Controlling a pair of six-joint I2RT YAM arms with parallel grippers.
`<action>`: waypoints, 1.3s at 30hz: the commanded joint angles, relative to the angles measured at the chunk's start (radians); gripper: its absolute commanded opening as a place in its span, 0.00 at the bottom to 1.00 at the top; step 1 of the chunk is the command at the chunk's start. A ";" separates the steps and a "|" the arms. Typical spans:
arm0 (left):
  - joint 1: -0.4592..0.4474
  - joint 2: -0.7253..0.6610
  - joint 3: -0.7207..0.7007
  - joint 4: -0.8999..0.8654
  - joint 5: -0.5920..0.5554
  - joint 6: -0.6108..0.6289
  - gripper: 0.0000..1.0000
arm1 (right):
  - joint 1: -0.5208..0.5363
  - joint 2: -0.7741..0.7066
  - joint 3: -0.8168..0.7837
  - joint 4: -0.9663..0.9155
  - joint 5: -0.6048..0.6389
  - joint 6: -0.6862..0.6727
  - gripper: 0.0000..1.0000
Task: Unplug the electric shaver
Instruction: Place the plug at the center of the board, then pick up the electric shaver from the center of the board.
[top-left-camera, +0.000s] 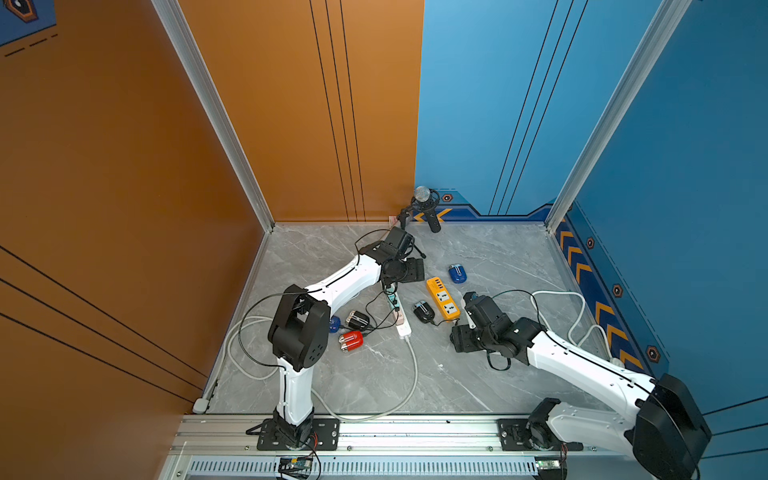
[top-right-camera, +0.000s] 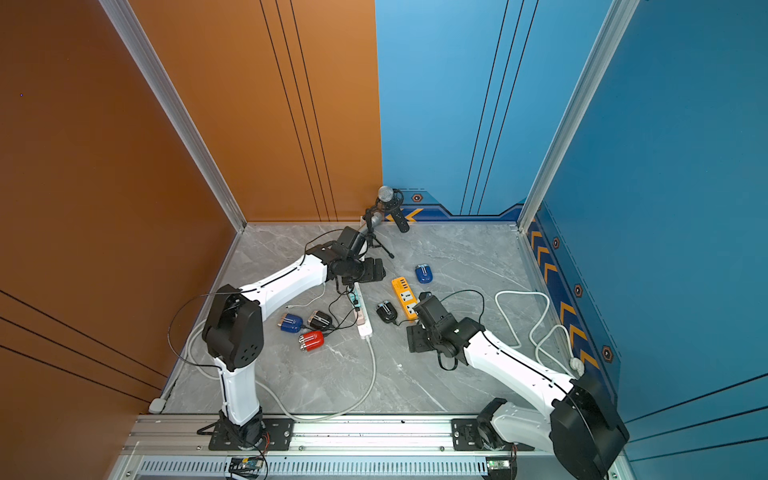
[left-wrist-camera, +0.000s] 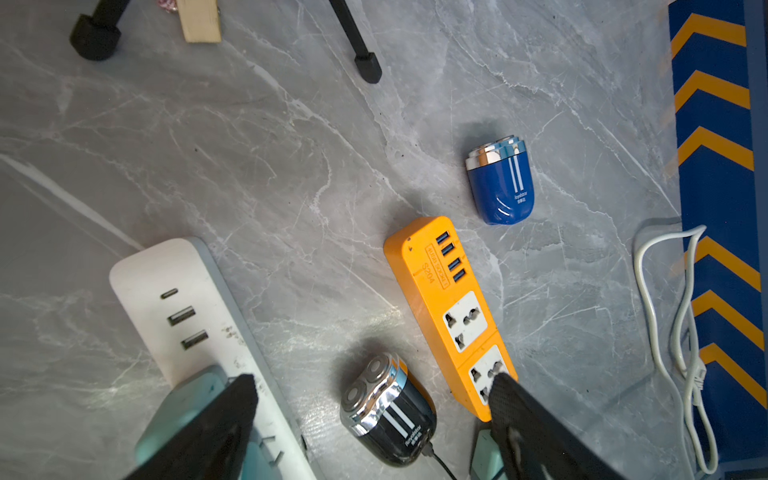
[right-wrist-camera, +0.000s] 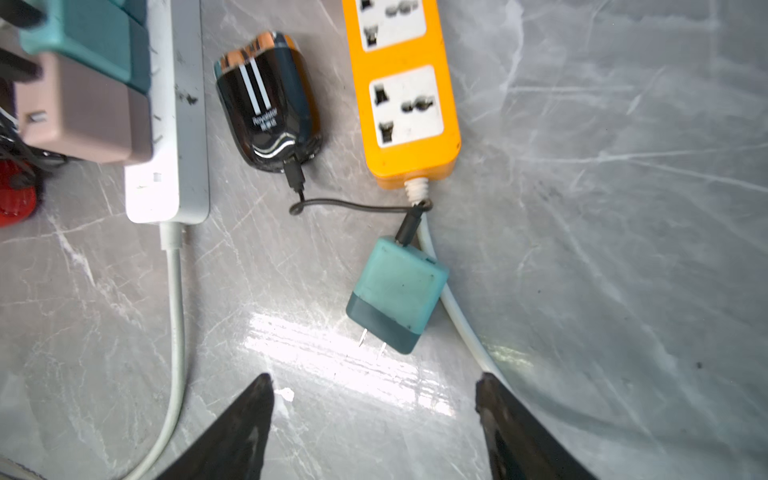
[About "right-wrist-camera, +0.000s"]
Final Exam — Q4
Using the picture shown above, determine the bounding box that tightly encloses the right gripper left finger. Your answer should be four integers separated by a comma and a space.
159, 373, 275, 479

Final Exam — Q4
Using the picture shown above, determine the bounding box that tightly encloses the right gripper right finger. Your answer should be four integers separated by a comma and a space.
475, 372, 595, 480

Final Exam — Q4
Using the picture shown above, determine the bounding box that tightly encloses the yellow power strip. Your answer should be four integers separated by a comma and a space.
342, 0, 462, 203

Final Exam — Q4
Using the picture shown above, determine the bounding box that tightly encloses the white power strip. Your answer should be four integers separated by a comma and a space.
124, 0, 210, 225

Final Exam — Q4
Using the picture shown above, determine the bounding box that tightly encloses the pink charger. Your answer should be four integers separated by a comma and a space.
15, 52, 153, 164

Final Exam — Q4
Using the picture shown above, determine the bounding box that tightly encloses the teal charger lower white strip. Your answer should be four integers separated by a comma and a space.
19, 0, 151, 94

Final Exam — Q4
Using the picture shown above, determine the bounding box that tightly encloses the white strip power cable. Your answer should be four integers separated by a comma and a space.
122, 220, 187, 480

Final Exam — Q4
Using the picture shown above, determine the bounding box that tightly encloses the yellow strip white cable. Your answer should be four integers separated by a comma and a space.
403, 177, 511, 391

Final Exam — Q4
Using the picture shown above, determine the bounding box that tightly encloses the black usb cable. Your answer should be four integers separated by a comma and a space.
281, 154, 434, 247

